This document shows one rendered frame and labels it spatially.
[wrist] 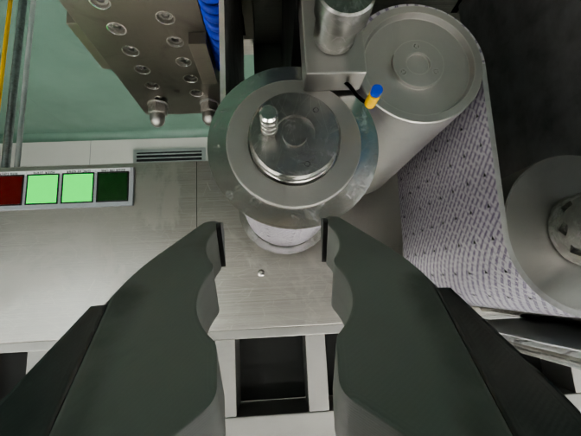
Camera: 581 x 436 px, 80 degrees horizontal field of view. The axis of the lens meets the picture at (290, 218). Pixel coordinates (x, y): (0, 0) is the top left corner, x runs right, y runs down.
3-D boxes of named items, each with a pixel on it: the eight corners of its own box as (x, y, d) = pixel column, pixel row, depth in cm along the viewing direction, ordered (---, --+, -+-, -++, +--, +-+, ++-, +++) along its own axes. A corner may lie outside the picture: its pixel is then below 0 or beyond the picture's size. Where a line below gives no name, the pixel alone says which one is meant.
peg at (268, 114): (266, 99, 25) (282, 111, 25) (267, 118, 28) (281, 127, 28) (254, 114, 25) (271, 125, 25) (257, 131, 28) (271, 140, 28)
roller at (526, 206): (639, 151, 32) (677, 307, 30) (482, 208, 57) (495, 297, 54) (492, 157, 32) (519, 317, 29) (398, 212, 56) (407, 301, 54)
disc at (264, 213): (379, 71, 32) (379, 234, 29) (378, 74, 32) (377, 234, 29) (214, 60, 31) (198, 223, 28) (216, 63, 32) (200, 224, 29)
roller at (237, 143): (362, 84, 31) (360, 211, 29) (322, 174, 56) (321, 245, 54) (231, 74, 30) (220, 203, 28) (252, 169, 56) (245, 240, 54)
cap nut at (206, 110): (217, 98, 64) (218, 120, 63) (220, 107, 67) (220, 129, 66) (197, 98, 63) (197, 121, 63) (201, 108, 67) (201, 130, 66)
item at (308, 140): (335, 185, 27) (239, 169, 27) (330, 192, 29) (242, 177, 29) (347, 99, 29) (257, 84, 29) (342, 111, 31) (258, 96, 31)
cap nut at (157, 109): (164, 99, 63) (164, 122, 62) (170, 109, 67) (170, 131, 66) (143, 99, 63) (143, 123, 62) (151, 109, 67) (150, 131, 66)
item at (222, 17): (222, -78, 35) (226, 93, 31) (244, 67, 58) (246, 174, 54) (217, -78, 34) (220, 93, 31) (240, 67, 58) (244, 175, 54)
